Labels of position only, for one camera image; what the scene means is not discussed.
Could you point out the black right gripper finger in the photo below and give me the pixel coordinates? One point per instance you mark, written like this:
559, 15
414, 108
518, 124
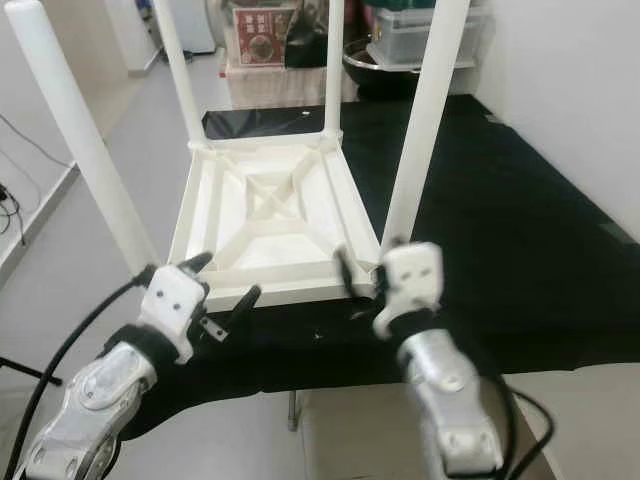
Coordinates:
347, 270

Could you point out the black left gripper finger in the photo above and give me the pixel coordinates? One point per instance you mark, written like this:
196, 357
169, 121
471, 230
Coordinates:
194, 261
245, 307

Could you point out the white plastic table top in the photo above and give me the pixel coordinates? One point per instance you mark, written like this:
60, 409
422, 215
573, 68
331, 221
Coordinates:
280, 240

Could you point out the white plastic table leg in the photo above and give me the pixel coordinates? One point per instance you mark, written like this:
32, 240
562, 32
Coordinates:
70, 120
333, 65
425, 120
180, 70

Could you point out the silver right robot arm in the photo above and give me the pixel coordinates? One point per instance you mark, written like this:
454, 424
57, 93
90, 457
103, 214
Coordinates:
445, 400

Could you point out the clear plastic bag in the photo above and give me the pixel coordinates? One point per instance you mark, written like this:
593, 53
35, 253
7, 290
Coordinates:
260, 122

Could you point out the black tablecloth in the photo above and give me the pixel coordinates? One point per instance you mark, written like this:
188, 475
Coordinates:
530, 220

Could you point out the black folding chair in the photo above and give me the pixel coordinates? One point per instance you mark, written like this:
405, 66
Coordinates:
30, 372

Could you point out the beige patterned cloth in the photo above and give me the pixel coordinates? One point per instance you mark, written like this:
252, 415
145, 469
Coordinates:
275, 87

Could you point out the orange lidded storage box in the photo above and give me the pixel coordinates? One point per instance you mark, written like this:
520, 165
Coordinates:
258, 35

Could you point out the white appliance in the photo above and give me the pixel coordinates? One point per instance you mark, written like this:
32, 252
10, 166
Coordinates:
198, 25

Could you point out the green lidded clear box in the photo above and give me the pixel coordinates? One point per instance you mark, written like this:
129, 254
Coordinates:
400, 35

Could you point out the grey tape patch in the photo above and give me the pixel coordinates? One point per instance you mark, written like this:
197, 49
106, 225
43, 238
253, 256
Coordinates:
615, 231

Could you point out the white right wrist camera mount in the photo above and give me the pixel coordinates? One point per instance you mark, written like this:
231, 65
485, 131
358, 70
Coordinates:
410, 280

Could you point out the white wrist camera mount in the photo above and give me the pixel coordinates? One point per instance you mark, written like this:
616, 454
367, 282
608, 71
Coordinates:
410, 280
172, 305

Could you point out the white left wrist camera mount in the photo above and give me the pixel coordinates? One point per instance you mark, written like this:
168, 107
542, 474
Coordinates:
172, 305

